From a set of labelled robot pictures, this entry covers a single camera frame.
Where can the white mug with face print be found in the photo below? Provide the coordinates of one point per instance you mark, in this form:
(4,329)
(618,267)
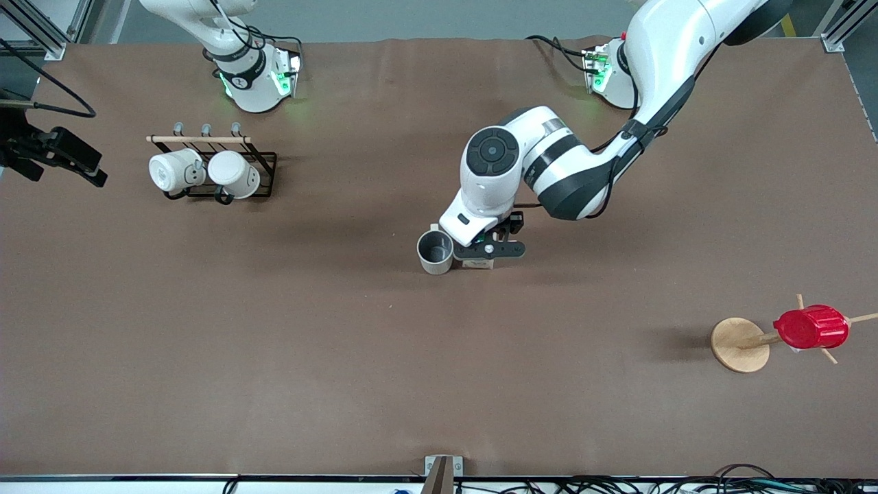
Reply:
(171,170)

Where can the wooden mug tree stand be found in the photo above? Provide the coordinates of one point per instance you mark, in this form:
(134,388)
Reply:
(737,346)

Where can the aluminium frame profile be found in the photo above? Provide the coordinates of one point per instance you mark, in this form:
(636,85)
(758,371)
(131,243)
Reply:
(41,31)
(844,31)

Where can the plain white mug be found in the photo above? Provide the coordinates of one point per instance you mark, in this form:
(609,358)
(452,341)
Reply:
(233,173)

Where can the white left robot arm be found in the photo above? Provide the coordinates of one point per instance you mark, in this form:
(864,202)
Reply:
(672,48)

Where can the green lit base connector box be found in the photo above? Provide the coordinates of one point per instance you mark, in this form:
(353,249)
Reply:
(285,75)
(595,68)

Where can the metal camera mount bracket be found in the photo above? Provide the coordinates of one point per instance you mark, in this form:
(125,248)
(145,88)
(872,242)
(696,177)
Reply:
(442,473)

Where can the red plastic cup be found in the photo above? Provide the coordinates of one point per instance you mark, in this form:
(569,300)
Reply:
(813,328)

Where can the brown table cover sheet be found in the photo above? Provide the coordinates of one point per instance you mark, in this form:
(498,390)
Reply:
(425,370)

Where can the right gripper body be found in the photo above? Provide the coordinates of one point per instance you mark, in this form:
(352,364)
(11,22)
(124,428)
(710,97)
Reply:
(20,146)

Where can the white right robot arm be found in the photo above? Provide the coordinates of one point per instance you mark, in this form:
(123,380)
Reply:
(250,89)

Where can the cream mug grey inside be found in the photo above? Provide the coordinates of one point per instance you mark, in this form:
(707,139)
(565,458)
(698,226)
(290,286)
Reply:
(435,257)

